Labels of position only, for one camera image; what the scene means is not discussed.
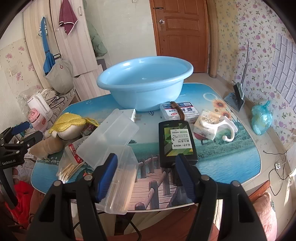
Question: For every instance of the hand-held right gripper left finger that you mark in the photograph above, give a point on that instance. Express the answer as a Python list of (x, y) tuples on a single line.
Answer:
[(106, 179)]

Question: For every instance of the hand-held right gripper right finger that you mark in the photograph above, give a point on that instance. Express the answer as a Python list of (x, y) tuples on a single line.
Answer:
[(185, 177)]

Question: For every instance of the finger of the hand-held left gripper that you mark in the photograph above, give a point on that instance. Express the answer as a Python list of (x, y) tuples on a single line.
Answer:
[(32, 139), (22, 127)]

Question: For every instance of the brown plush toy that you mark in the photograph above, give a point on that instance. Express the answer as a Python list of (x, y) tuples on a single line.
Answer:
[(46, 146)]

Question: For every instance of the black box with green label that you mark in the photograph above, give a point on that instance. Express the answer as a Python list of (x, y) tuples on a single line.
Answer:
[(178, 141)]

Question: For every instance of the white plush with yellow hat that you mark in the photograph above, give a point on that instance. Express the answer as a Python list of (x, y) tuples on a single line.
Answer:
[(67, 122)]

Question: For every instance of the clear toothpick packet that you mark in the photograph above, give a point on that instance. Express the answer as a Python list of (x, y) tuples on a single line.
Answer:
[(69, 165)]

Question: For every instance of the white tissue pack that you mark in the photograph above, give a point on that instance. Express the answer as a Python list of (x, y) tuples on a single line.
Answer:
[(203, 127)]

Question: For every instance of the clear cotton swab box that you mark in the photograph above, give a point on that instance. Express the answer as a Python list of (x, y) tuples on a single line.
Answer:
[(188, 111)]

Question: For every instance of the white plastic hook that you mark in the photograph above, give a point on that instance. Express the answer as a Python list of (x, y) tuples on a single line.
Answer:
[(227, 126)]

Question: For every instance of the white charger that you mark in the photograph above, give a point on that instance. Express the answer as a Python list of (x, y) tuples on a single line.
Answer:
[(133, 115)]

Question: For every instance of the light blue plastic basin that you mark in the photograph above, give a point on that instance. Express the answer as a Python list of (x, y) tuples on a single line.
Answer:
[(143, 92)]

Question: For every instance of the landscape print desktop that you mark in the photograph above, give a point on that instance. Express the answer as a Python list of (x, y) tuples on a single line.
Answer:
[(219, 157)]

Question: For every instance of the person's left hand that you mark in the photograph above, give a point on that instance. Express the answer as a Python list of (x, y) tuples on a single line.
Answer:
[(15, 175)]

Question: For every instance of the pink bottle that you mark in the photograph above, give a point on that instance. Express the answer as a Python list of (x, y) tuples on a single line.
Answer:
[(38, 122)]

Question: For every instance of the white plastic appliance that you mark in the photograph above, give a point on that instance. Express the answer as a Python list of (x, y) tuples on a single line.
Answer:
[(39, 104)]

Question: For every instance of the red cloth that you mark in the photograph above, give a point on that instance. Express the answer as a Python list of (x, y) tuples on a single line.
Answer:
[(20, 197)]

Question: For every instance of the red snack packet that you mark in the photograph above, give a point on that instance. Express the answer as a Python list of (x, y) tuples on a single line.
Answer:
[(89, 129)]

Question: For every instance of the grey cloth bag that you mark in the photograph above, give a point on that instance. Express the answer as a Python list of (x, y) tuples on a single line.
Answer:
[(60, 76)]

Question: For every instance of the blue hanging bag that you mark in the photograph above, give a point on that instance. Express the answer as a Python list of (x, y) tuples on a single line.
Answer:
[(46, 55)]

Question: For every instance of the pink cushion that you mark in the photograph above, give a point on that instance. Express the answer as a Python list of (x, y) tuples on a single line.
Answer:
[(266, 215)]

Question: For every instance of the white wooden wardrobe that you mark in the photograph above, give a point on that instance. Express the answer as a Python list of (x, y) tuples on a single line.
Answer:
[(69, 51)]

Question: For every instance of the blue plastic bag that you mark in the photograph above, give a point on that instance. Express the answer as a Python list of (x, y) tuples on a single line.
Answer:
[(261, 120)]

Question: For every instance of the green cloth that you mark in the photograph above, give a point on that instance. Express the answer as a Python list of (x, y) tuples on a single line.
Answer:
[(98, 44)]

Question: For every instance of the maroon towel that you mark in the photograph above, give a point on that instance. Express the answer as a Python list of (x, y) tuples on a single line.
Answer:
[(67, 16)]

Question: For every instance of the brown wooden door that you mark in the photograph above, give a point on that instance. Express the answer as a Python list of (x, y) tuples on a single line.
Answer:
[(180, 39)]

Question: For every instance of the grey brick wall panel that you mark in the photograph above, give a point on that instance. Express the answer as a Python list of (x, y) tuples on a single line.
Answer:
[(282, 69)]

